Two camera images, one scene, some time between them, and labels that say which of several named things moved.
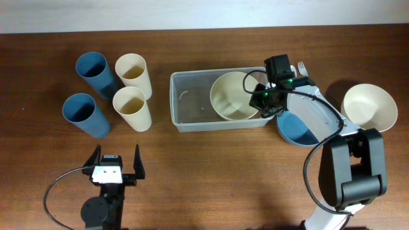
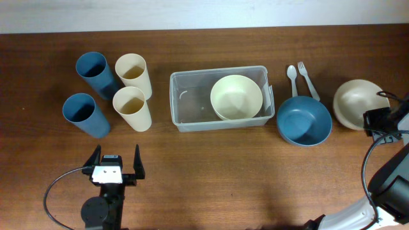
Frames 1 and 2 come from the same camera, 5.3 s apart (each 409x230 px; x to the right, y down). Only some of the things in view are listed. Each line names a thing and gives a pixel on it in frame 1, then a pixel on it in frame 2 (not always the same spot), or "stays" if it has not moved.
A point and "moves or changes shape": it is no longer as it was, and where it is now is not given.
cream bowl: [369, 106] moves or changes shape
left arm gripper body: [127, 179] stays
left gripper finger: [94, 160] stays
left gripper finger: [137, 164] stays
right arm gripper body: [261, 98] -> [377, 121]
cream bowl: [229, 98] stays
